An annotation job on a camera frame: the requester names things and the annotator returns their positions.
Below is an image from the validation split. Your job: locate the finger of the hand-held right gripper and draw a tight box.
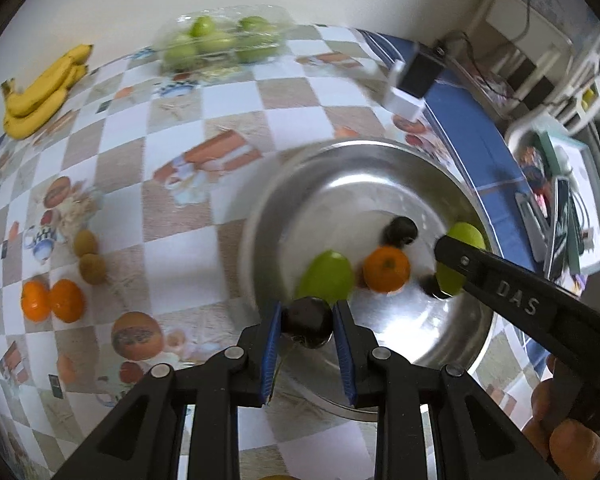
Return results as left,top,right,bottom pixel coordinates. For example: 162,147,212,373
434,235,600,391

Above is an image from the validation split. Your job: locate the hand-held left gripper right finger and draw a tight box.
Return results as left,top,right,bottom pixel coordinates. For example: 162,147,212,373
331,301,561,480

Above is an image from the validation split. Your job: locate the clear plastic fruit box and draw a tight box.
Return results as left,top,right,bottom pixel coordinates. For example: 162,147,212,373
152,4,295,77

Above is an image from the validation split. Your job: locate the white shelf unit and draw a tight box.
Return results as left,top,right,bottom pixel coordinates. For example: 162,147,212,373
467,0,600,126

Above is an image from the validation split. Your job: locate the dark plum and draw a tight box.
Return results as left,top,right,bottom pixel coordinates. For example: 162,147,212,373
422,274,453,301
384,216,419,247
281,297,334,348

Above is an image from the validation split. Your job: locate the orange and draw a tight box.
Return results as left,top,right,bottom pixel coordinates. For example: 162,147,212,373
362,246,412,293
21,280,52,323
49,279,86,324

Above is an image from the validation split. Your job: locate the white tray of small items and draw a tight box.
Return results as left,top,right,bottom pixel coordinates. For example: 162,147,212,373
505,115,600,281

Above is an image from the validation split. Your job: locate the group of small green fruits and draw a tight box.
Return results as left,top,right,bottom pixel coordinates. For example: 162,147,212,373
162,15,286,68

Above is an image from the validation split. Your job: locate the person's right hand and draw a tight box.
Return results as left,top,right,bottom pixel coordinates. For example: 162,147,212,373
522,352,600,480

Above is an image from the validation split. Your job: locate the brown kiwi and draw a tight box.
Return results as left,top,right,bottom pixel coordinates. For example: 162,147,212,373
78,254,106,285
74,230,99,256

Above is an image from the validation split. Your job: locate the round metal plate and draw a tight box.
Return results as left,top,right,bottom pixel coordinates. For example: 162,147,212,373
240,140,496,413

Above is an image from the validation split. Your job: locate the green mango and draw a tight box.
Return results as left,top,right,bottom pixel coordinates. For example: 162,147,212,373
434,222,487,297
295,251,355,301

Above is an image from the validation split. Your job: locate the black and white charger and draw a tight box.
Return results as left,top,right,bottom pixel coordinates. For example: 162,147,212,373
387,42,446,121

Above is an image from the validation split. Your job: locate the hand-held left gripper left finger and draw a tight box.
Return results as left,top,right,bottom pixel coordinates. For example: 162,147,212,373
52,301,284,480

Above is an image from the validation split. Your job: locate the yellow banana bunch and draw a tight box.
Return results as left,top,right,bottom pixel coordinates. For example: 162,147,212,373
0,44,94,140

